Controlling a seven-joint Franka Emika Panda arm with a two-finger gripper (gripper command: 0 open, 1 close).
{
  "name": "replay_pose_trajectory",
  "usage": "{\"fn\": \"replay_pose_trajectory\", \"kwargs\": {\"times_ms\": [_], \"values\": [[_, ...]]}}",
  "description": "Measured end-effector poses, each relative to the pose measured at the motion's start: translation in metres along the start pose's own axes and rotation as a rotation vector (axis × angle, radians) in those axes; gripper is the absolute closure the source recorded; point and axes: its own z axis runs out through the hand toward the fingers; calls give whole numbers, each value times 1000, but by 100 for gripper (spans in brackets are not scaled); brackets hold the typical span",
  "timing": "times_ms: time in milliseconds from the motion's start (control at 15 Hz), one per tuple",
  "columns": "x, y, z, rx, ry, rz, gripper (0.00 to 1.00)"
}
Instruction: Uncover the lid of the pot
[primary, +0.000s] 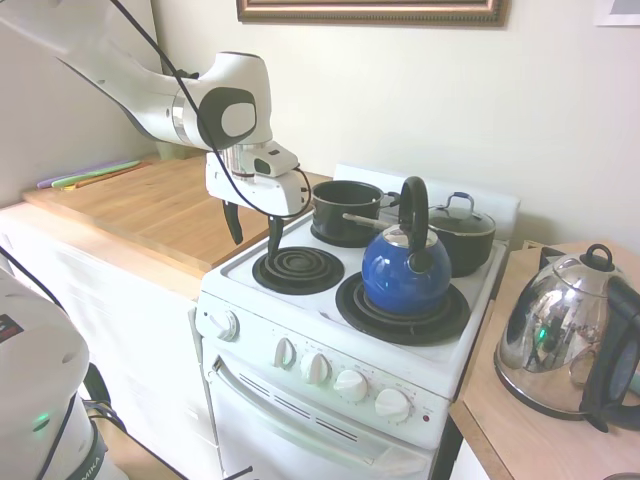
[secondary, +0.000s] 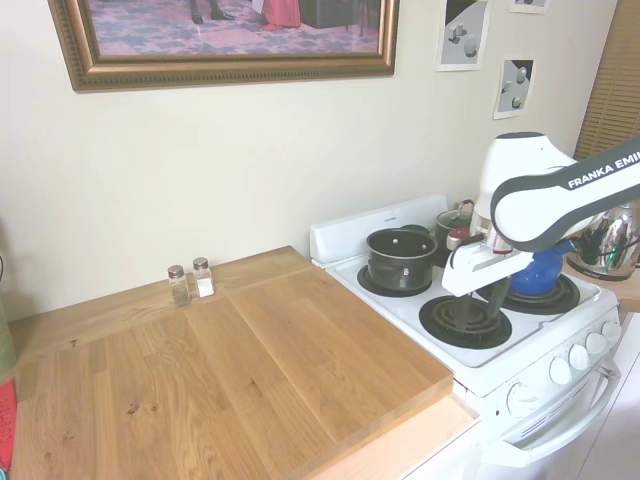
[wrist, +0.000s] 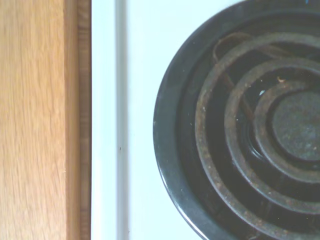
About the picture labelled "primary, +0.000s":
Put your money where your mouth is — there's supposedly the pale green container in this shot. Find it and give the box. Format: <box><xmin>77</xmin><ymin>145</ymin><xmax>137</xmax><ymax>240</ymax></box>
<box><xmin>155</xmin><ymin>140</ymin><xmax>201</xmax><ymax>162</ymax></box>

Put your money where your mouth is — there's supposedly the blue whistling kettle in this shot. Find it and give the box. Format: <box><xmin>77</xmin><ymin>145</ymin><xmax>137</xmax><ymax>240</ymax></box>
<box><xmin>360</xmin><ymin>175</ymin><xmax>454</xmax><ymax>318</ymax></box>

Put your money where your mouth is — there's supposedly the black coil burner under kettle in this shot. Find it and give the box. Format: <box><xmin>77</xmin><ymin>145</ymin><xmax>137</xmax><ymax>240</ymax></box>
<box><xmin>334</xmin><ymin>273</ymin><xmax>472</xmax><ymax>347</ymax></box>

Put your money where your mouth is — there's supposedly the large wooden cutting board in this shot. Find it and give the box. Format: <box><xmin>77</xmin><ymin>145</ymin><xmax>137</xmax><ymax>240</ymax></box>
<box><xmin>22</xmin><ymin>153</ymin><xmax>336</xmax><ymax>274</ymax></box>

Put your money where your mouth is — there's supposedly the purple knife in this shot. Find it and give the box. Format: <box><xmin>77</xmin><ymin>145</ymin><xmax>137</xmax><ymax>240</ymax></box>
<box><xmin>36</xmin><ymin>167</ymin><xmax>96</xmax><ymax>190</ymax></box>

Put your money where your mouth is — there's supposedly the green knife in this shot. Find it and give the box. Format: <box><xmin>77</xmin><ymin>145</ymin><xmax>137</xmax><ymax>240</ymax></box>
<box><xmin>51</xmin><ymin>159</ymin><xmax>143</xmax><ymax>191</ymax></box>

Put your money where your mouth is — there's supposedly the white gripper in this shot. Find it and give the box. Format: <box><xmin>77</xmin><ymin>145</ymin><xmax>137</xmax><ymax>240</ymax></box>
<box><xmin>204</xmin><ymin>151</ymin><xmax>315</xmax><ymax>257</ymax></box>

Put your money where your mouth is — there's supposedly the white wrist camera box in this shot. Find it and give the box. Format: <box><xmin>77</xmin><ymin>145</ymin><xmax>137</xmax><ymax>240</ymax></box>
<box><xmin>251</xmin><ymin>140</ymin><xmax>300</xmax><ymax>178</ymax></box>

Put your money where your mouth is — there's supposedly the white oven door handle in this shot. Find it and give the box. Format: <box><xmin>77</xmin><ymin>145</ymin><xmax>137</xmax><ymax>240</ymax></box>
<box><xmin>210</xmin><ymin>355</ymin><xmax>381</xmax><ymax>469</ymax></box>

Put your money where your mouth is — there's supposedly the black cooking pot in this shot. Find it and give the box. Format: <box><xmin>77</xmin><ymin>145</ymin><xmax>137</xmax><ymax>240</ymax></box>
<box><xmin>432</xmin><ymin>223</ymin><xmax>498</xmax><ymax>279</ymax></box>

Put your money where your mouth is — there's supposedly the orange knife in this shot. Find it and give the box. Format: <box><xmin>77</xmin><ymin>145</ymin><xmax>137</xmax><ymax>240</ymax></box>
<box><xmin>73</xmin><ymin>161</ymin><xmax>152</xmax><ymax>191</ymax></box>

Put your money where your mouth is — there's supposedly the gold picture frame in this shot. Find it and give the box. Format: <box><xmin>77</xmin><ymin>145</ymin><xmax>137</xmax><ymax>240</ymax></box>
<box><xmin>235</xmin><ymin>0</ymin><xmax>512</xmax><ymax>28</ymax></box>

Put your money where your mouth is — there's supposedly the stainless steel electric kettle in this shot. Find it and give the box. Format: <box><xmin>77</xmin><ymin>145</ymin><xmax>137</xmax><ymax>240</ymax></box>
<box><xmin>493</xmin><ymin>242</ymin><xmax>640</xmax><ymax>434</ymax></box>

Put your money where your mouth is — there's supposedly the white electric stove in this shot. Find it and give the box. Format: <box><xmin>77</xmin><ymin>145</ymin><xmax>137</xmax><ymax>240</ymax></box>
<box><xmin>188</xmin><ymin>162</ymin><xmax>521</xmax><ymax>480</ymax></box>

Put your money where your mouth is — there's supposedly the round white timer knob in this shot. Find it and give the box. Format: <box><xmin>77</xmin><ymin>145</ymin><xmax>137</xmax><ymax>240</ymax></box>
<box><xmin>204</xmin><ymin>309</ymin><xmax>241</xmax><ymax>343</ymax></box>

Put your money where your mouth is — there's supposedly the glass pot lid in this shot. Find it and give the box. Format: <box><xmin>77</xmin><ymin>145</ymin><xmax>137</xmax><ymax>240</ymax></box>
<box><xmin>426</xmin><ymin>191</ymin><xmax>498</xmax><ymax>237</ymax></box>

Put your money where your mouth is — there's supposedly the bare black coil burner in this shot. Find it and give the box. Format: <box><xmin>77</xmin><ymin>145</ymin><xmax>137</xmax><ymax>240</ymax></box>
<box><xmin>251</xmin><ymin>244</ymin><xmax>347</xmax><ymax>297</ymax></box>

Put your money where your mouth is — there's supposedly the black base cable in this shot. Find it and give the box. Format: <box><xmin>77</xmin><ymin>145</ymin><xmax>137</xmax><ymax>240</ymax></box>
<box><xmin>0</xmin><ymin>243</ymin><xmax>254</xmax><ymax>480</ymax></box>

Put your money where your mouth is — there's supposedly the white stove knob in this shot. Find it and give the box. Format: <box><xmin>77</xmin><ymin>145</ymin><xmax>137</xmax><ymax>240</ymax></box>
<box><xmin>299</xmin><ymin>352</ymin><xmax>333</xmax><ymax>386</ymax></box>
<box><xmin>272</xmin><ymin>337</ymin><xmax>298</xmax><ymax>369</ymax></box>
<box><xmin>374</xmin><ymin>388</ymin><xmax>415</xmax><ymax>422</ymax></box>
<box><xmin>333</xmin><ymin>369</ymin><xmax>370</xmax><ymax>403</ymax></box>

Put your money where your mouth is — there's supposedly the white cabinet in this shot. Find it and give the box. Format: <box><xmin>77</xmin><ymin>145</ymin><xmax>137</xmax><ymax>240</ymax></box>
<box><xmin>0</xmin><ymin>201</ymin><xmax>221</xmax><ymax>480</ymax></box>

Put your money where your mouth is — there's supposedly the black saucepan with handle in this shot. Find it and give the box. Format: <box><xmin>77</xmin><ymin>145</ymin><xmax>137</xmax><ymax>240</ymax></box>
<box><xmin>310</xmin><ymin>179</ymin><xmax>402</xmax><ymax>249</ymax></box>

